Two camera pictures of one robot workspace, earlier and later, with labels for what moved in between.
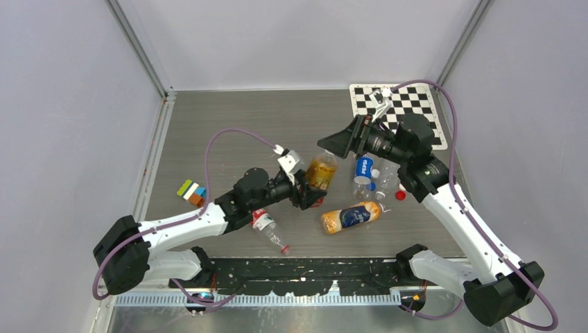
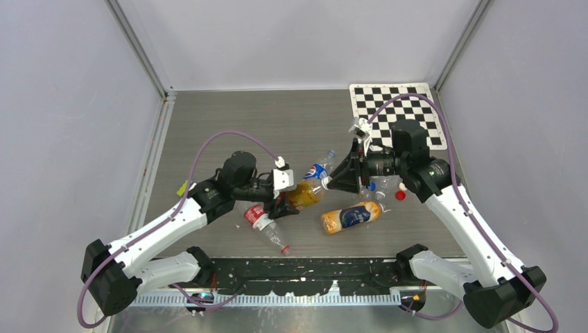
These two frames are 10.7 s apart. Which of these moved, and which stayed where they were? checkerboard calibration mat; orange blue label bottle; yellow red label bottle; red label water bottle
Moved: yellow red label bottle
Stayed: orange blue label bottle; checkerboard calibration mat; red label water bottle
